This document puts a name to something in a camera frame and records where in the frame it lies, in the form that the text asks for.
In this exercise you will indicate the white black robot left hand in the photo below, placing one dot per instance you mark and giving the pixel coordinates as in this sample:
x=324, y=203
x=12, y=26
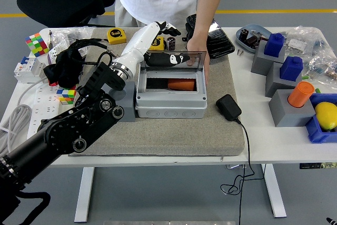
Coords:
x=138, y=46

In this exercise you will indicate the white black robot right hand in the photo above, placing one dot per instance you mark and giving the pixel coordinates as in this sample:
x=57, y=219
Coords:
x=332, y=222

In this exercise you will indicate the person's left hand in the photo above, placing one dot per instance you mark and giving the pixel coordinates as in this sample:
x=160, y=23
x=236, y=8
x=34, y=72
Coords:
x=198, y=47

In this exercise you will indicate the grey electrical box with lid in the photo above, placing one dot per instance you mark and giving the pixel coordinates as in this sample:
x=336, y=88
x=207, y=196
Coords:
x=171, y=109

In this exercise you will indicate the person's left forearm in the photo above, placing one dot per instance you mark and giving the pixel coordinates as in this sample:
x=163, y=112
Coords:
x=209, y=6

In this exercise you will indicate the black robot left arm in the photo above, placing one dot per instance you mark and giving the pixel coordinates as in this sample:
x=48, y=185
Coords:
x=65, y=127

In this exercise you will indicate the round yellow tape measure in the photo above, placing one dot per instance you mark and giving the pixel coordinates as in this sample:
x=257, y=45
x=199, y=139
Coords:
x=159, y=44

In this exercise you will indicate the rectangular yellow tape measure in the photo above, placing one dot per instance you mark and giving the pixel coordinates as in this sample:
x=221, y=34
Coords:
x=116, y=36

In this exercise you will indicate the black glossy device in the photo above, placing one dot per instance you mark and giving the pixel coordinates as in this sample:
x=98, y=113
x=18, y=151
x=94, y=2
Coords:
x=222, y=44

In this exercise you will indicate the black capacitor with white label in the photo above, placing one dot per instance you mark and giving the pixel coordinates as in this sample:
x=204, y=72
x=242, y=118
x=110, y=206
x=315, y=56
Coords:
x=171, y=43

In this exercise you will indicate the blue-grey dish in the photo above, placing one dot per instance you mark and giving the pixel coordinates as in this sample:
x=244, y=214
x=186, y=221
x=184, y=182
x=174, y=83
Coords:
x=241, y=42

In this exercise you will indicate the plain black capacitor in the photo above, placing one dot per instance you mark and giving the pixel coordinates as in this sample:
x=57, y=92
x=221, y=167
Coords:
x=243, y=34

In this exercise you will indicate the dark brown components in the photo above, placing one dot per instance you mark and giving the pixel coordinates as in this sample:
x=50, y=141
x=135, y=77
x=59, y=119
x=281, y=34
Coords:
x=252, y=41

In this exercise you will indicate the black office chair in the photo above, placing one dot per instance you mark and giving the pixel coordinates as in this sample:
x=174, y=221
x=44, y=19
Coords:
x=58, y=1

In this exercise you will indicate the grey holder block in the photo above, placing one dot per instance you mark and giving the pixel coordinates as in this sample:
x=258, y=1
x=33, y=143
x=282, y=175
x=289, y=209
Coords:
x=273, y=82
x=287, y=115
x=130, y=103
x=260, y=63

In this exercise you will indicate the black table control panel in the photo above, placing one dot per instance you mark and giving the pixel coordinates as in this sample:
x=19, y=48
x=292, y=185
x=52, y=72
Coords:
x=316, y=165

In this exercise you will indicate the white table leg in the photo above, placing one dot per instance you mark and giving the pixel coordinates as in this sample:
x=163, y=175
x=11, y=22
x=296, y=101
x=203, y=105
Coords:
x=275, y=193
x=84, y=196

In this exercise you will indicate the black power adapter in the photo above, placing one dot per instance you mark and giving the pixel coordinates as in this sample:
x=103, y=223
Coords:
x=228, y=107

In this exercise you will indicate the clear plastic bag with parts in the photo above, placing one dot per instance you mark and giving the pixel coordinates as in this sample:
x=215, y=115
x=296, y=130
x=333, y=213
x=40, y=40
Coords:
x=63, y=39
x=300, y=43
x=323, y=68

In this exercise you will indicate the blue plastic block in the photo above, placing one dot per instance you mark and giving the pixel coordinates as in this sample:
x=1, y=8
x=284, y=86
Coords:
x=273, y=46
x=291, y=69

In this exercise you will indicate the black cloth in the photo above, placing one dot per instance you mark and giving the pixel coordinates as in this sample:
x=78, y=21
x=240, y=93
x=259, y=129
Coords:
x=60, y=74

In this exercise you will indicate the small colourful puzzle cube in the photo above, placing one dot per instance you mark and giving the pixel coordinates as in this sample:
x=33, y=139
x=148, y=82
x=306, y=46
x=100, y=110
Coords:
x=65, y=95

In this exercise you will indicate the blue storage bin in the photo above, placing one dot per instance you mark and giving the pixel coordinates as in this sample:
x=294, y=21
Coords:
x=316, y=132

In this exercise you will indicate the grey-brown mat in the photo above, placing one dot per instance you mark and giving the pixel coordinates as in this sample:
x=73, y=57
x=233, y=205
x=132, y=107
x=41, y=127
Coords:
x=158, y=138

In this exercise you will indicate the large colourful puzzle cube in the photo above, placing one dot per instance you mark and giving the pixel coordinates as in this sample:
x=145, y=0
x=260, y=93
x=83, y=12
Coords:
x=37, y=44

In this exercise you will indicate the yellow lemon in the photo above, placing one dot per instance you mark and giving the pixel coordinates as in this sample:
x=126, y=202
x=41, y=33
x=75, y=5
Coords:
x=326, y=115

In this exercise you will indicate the small green stick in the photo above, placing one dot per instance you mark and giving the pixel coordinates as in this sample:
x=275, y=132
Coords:
x=317, y=91
x=305, y=77

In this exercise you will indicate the white power strip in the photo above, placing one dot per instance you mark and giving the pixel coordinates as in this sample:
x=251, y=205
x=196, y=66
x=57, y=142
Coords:
x=42, y=103

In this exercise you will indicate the white circuit breaker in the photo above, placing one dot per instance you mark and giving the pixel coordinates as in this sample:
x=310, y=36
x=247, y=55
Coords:
x=26, y=69

